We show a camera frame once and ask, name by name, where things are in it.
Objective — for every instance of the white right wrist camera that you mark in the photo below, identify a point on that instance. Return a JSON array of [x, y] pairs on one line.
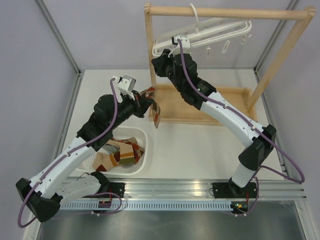
[[181, 44]]

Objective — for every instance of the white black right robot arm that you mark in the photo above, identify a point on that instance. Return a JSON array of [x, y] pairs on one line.
[[257, 139]]

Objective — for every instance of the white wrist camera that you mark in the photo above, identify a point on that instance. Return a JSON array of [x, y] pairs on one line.
[[181, 44], [125, 85]]

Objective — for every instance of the white slotted cable duct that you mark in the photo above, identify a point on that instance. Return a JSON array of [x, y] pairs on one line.
[[149, 205]]

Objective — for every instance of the white perforated plastic basket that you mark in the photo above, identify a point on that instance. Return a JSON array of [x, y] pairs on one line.
[[120, 134]]

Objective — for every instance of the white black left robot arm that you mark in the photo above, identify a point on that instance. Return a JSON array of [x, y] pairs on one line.
[[43, 195]]

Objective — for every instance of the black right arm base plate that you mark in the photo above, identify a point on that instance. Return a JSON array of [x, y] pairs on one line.
[[221, 190]]

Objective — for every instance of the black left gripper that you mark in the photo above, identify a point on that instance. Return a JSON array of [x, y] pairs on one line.
[[141, 104]]

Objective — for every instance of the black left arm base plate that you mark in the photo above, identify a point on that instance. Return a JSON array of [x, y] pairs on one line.
[[117, 188]]

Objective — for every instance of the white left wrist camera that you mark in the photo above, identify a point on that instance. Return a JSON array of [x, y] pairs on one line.
[[125, 85]]

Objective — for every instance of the grey sock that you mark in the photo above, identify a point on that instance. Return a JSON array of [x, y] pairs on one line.
[[110, 149]]

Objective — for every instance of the aluminium mounting rail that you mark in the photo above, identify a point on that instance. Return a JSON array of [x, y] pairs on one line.
[[202, 189]]

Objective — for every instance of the white plastic clip hanger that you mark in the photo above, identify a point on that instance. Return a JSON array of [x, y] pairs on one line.
[[202, 34]]

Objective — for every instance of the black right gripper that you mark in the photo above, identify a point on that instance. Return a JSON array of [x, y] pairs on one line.
[[160, 62]]

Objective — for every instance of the beige sock olive toe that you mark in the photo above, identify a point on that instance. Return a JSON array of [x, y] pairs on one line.
[[104, 162], [124, 156]]

